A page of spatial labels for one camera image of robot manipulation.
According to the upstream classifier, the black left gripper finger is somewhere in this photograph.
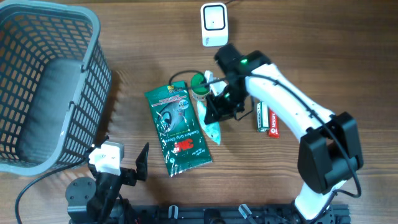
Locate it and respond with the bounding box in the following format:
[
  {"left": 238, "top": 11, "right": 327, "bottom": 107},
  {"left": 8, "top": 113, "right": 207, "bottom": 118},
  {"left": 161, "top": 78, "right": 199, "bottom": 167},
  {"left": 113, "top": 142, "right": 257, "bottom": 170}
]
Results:
[
  {"left": 93, "top": 135, "right": 109, "bottom": 146},
  {"left": 136, "top": 142, "right": 149, "bottom": 181}
]

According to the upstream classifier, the teal wet wipes pack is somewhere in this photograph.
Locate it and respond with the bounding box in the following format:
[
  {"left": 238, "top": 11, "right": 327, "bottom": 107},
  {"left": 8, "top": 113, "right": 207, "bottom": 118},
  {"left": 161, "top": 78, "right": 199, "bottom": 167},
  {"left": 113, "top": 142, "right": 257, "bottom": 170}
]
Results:
[{"left": 197, "top": 101, "right": 221, "bottom": 145}]

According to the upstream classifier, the green lid jar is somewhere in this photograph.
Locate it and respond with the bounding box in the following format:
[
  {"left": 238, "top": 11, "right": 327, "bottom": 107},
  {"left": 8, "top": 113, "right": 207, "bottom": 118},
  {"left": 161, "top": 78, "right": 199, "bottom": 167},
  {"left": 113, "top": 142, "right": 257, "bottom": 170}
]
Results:
[{"left": 190, "top": 73, "right": 210, "bottom": 101}]

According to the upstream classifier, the green white gum pack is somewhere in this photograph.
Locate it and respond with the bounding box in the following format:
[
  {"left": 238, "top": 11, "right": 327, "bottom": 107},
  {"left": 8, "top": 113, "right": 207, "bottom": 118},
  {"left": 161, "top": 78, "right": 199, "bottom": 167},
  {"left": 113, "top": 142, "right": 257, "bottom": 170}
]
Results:
[{"left": 257, "top": 101, "right": 269, "bottom": 132}]

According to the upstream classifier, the green 3M gloves package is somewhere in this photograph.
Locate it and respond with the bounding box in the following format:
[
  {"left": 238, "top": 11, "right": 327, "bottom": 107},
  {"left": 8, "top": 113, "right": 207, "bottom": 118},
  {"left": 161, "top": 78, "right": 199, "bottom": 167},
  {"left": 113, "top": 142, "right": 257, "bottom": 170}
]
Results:
[{"left": 145, "top": 81, "right": 212, "bottom": 177}]

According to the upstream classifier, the red Nescafe stick sachet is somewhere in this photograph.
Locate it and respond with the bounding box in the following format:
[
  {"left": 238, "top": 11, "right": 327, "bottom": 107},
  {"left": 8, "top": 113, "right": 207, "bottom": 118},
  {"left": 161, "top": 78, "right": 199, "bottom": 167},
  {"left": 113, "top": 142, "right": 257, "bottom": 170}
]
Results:
[{"left": 268, "top": 109, "right": 280, "bottom": 139}]

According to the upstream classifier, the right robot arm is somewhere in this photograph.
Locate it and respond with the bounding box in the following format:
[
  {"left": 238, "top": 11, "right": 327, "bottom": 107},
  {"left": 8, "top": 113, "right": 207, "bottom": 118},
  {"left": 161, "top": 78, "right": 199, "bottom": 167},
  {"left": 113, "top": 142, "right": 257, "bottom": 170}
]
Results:
[{"left": 204, "top": 44, "right": 364, "bottom": 223}]

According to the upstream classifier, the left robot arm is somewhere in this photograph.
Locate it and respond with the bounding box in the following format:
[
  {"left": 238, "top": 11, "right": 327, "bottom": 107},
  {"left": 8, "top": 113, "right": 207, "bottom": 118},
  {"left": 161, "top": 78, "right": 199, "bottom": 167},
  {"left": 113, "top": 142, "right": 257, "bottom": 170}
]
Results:
[{"left": 65, "top": 138, "right": 149, "bottom": 223}]

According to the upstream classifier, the white barcode scanner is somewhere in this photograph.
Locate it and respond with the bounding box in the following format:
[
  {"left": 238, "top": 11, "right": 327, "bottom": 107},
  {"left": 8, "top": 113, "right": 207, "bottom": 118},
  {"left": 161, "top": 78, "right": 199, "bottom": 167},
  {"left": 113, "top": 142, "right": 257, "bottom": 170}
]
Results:
[{"left": 200, "top": 2, "right": 229, "bottom": 47}]

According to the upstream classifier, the grey plastic basket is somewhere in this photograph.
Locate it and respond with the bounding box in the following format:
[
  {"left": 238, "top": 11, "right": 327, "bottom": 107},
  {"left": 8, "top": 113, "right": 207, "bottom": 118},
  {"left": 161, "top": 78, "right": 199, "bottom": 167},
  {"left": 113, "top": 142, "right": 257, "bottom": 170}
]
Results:
[{"left": 1, "top": 1, "right": 112, "bottom": 176}]

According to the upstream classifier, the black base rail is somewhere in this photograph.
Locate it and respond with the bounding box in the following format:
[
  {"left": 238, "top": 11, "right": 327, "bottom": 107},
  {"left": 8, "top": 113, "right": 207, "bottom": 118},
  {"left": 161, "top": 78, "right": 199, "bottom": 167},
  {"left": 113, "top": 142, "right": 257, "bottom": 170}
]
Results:
[{"left": 124, "top": 203, "right": 351, "bottom": 224}]

